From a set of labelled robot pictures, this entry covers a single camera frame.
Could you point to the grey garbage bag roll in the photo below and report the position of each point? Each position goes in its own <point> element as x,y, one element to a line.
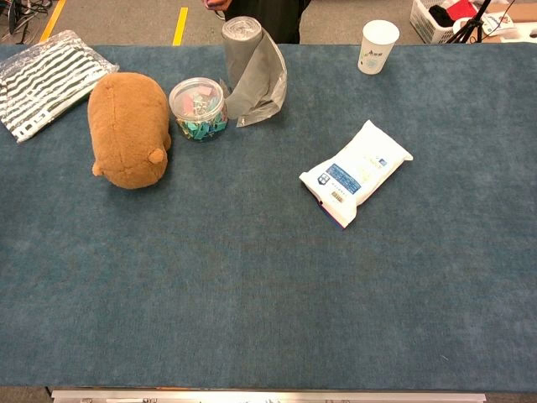
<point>251,75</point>

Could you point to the person in black clothes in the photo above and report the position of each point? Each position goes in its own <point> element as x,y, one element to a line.
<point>268,17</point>

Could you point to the aluminium table edge rail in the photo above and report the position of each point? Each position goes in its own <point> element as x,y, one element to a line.
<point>268,396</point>

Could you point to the clear jar of binder clips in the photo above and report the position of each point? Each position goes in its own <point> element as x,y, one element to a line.
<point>198,110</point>

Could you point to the white paper cup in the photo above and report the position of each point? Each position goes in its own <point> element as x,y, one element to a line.
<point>376,48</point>

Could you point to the blue felt table cloth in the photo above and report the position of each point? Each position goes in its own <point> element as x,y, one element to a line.
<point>251,273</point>

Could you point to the white tissue pack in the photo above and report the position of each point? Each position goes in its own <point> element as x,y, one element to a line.
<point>356,172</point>

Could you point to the yellow floor tape strip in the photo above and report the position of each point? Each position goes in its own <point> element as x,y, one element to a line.
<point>53,19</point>
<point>180,26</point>

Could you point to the striped packaged cloth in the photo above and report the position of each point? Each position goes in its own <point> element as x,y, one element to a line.
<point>46,84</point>

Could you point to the white plastic basket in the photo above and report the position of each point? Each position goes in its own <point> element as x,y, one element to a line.
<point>432,21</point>

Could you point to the brown plush capybara toy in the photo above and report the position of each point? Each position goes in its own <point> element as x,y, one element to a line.
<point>126,130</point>

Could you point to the cardboard box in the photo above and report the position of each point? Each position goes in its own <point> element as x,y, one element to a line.
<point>514,17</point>

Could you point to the black tripod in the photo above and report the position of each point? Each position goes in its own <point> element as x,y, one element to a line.
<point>470,27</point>

